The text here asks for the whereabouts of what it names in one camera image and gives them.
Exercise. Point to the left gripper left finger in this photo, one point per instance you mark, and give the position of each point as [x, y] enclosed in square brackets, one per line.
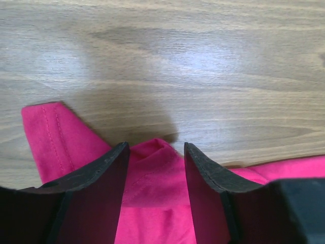
[80, 207]

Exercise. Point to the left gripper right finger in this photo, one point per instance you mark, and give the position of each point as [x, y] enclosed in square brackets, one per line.
[227, 208]

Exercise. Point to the pink t shirt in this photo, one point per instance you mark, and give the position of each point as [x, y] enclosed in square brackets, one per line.
[155, 205]

